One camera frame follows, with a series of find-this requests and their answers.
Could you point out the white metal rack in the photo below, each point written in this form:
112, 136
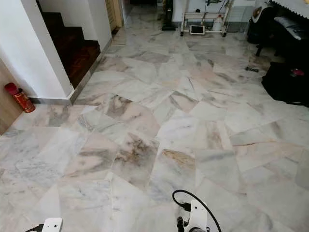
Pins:
193, 16

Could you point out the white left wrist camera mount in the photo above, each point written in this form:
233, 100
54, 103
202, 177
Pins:
52, 225

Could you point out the white plastic bottle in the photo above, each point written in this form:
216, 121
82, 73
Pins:
218, 24

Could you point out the light wooden cabinet panel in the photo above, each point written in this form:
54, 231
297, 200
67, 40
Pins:
7, 106

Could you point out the white lace tablecloth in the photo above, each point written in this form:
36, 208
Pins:
294, 6

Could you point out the black chair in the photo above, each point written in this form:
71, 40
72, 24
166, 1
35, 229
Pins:
260, 26

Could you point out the wooden door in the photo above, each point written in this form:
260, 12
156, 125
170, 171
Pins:
112, 13

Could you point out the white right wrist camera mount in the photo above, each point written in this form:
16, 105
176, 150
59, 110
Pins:
198, 215

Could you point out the black bag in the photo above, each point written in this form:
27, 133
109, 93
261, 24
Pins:
282, 82

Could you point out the white framed tablet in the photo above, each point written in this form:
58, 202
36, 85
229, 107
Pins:
197, 30

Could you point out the small red round item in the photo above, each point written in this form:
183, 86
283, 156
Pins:
297, 72

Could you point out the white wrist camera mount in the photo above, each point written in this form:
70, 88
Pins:
52, 225
198, 215

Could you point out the dark wooden staircase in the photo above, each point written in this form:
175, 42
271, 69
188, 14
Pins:
75, 50

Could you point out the red gold cylindrical tin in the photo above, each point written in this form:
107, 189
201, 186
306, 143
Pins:
21, 98

